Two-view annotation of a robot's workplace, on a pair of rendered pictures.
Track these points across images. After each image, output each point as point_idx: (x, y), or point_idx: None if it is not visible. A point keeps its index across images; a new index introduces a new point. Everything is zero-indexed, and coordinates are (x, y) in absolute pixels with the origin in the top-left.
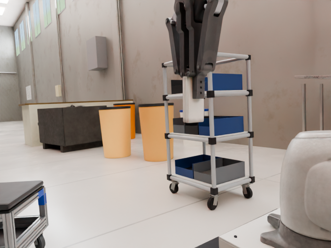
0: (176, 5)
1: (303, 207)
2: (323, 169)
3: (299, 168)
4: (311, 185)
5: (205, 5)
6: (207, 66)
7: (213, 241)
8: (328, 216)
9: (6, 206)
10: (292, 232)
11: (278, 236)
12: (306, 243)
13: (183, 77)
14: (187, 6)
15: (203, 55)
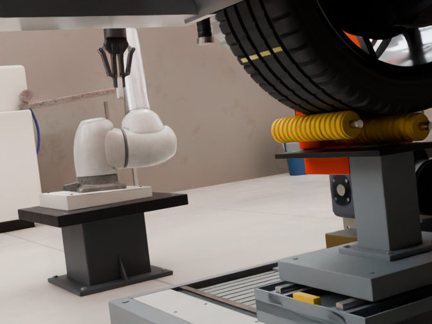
0: (112, 44)
1: (105, 158)
2: (112, 134)
3: (100, 136)
4: (108, 144)
5: (130, 49)
6: None
7: (47, 213)
8: (119, 157)
9: None
10: (100, 177)
11: (89, 186)
12: (108, 179)
13: (118, 77)
14: (122, 47)
15: (130, 69)
